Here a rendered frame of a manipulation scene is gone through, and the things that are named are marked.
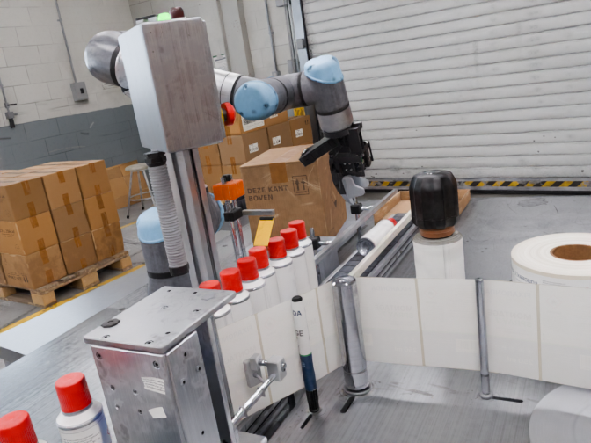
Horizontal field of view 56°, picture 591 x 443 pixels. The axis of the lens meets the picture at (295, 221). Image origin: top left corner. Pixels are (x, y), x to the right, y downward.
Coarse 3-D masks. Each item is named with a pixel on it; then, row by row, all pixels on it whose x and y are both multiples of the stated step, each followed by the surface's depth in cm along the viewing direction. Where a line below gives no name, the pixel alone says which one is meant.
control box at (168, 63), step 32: (128, 32) 86; (160, 32) 81; (192, 32) 83; (128, 64) 92; (160, 64) 82; (192, 64) 84; (160, 96) 82; (192, 96) 85; (160, 128) 84; (192, 128) 85
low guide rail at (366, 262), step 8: (408, 216) 164; (400, 224) 157; (392, 232) 151; (384, 240) 146; (376, 248) 141; (384, 248) 145; (368, 256) 136; (376, 256) 140; (360, 264) 132; (368, 264) 135; (352, 272) 127; (360, 272) 130
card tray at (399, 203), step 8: (400, 192) 212; (408, 192) 211; (464, 192) 201; (392, 200) 204; (400, 200) 212; (408, 200) 211; (464, 200) 192; (384, 208) 196; (392, 208) 204; (400, 208) 202; (408, 208) 200; (376, 216) 189; (384, 216) 195
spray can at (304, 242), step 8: (288, 224) 112; (296, 224) 111; (304, 224) 112; (304, 232) 112; (304, 240) 112; (304, 248) 111; (312, 248) 113; (312, 256) 113; (312, 264) 113; (312, 272) 113; (312, 280) 114; (312, 288) 114
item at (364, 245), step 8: (376, 224) 155; (384, 224) 155; (392, 224) 157; (368, 232) 149; (376, 232) 149; (384, 232) 151; (360, 240) 146; (368, 240) 145; (376, 240) 146; (360, 248) 147; (368, 248) 146
